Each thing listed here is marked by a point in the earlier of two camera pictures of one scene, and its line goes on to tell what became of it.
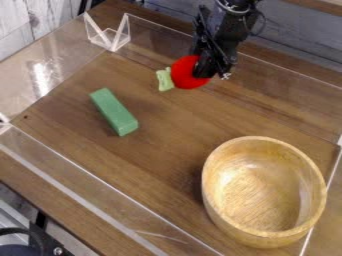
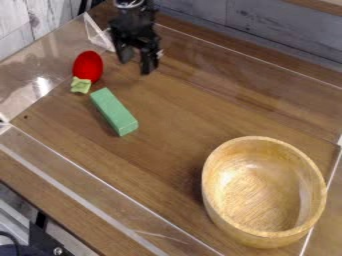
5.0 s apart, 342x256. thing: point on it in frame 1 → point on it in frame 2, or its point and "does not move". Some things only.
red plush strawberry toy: (183, 75) → (87, 70)
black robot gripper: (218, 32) → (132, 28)
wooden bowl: (263, 190) does not move
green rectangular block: (113, 111) does not move
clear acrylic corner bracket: (111, 38) does not move
